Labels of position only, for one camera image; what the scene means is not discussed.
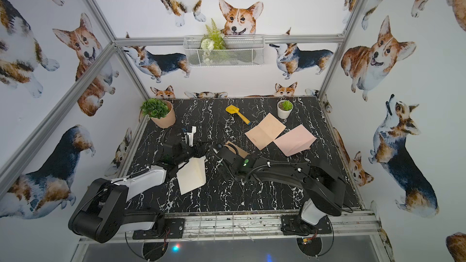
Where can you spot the aluminium front rail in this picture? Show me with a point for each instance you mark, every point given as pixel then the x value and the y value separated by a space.
pixel 251 226

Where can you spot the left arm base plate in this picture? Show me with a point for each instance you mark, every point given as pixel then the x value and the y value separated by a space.
pixel 171 227

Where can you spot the fern and white flower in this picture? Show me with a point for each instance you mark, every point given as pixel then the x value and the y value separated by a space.
pixel 213 46

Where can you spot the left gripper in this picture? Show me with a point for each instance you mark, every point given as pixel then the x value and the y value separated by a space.
pixel 181 149

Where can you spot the yellow toy shovel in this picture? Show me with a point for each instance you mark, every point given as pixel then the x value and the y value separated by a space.
pixel 233 110

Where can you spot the brown kraft envelope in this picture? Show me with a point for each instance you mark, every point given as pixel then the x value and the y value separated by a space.
pixel 236 151

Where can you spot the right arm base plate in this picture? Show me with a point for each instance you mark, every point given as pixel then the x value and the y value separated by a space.
pixel 294 225

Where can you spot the white wire basket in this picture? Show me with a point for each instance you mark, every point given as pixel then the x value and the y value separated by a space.
pixel 228 51

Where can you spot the cream letter paper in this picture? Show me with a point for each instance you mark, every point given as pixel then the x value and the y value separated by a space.
pixel 265 132

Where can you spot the green plant in terracotta pot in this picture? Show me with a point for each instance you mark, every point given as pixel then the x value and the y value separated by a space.
pixel 160 111

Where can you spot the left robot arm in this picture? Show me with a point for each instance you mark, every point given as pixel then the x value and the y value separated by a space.
pixel 102 212

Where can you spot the pink envelope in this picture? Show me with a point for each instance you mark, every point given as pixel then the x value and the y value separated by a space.
pixel 295 141

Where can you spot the small plant in white pot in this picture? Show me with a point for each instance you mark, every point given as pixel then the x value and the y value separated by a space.
pixel 284 108

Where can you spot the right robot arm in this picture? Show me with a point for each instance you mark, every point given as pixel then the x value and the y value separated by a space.
pixel 325 187

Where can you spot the white envelope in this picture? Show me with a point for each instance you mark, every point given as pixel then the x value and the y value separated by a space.
pixel 192 175

